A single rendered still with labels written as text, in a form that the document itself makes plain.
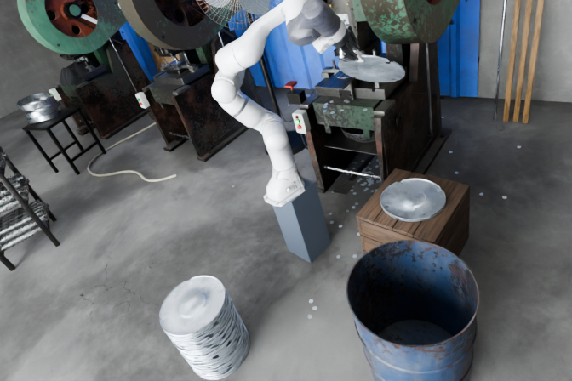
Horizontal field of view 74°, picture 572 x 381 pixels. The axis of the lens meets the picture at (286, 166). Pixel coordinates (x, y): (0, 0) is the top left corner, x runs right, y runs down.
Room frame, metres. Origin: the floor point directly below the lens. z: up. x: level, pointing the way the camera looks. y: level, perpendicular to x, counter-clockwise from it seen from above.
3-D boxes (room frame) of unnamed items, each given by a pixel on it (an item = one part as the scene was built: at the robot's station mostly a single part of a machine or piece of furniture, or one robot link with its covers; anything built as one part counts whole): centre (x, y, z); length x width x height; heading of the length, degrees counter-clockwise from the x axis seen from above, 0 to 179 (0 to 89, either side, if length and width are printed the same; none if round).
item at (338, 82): (1.95, -0.44, 0.72); 0.25 x 0.14 x 0.14; 134
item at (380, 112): (1.97, -0.86, 0.45); 0.92 x 0.12 x 0.90; 134
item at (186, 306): (1.11, 0.55, 0.35); 0.29 x 0.29 x 0.01
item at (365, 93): (2.07, -0.57, 0.68); 0.45 x 0.30 x 0.06; 44
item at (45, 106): (3.73, 2.07, 0.40); 0.45 x 0.40 x 0.79; 56
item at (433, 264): (0.79, -0.27, 0.24); 0.42 x 0.42 x 0.48
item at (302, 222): (1.57, 0.01, 0.23); 0.18 x 0.18 x 0.45; 36
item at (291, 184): (1.55, 0.04, 0.52); 0.22 x 0.19 x 0.14; 126
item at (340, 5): (2.04, -0.54, 1.04); 0.17 x 0.15 x 0.30; 134
